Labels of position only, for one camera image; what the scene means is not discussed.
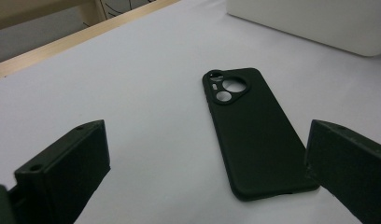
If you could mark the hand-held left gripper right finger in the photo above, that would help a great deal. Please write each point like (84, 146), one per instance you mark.
(350, 168)

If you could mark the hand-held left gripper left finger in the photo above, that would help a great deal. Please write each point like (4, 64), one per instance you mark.
(64, 174)

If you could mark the black phone case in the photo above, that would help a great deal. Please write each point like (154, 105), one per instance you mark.
(257, 140)

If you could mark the white plastic storage box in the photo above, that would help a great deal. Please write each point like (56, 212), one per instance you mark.
(319, 21)

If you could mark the light wooden table frame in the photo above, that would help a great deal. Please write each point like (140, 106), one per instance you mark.
(30, 12)

